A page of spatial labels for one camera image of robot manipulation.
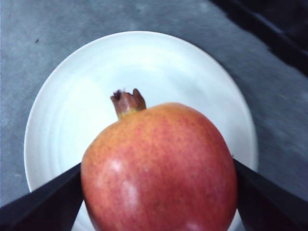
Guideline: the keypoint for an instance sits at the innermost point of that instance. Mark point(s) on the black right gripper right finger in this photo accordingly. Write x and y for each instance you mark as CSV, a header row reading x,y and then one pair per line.
x,y
265,206

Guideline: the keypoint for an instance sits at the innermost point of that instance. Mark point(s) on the red pomegranate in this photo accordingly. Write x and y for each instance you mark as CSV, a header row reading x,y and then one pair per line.
x,y
165,167

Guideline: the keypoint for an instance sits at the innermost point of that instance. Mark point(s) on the white plate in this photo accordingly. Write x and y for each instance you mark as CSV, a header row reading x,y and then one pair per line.
x,y
75,96

